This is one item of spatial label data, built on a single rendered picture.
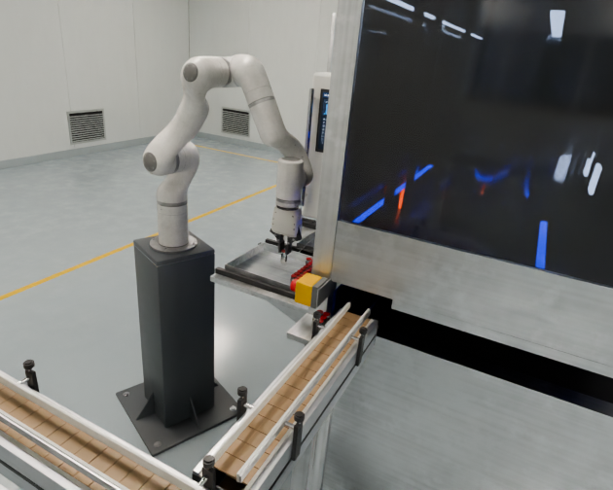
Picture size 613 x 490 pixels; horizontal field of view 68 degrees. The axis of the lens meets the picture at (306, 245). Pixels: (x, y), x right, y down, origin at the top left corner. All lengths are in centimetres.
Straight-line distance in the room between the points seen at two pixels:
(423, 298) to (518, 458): 53
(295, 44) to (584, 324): 680
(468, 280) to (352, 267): 32
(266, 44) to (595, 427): 719
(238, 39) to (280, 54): 81
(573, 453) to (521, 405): 17
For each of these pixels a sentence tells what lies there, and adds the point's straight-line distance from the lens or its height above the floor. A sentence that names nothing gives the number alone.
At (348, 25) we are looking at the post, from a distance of 125.
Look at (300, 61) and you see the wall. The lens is 759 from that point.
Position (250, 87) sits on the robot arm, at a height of 153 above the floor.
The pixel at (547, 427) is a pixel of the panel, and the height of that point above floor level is 78.
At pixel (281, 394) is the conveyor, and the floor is 93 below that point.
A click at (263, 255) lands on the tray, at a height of 88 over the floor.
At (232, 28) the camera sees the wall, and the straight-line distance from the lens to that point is 827.
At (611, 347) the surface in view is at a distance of 132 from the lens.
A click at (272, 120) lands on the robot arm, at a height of 144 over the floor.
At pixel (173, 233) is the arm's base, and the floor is 93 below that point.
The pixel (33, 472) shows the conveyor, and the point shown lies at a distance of 103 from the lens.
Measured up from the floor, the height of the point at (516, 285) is 116.
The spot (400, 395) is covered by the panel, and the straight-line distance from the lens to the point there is 150.
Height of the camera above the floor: 165
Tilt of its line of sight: 23 degrees down
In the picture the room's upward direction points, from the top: 5 degrees clockwise
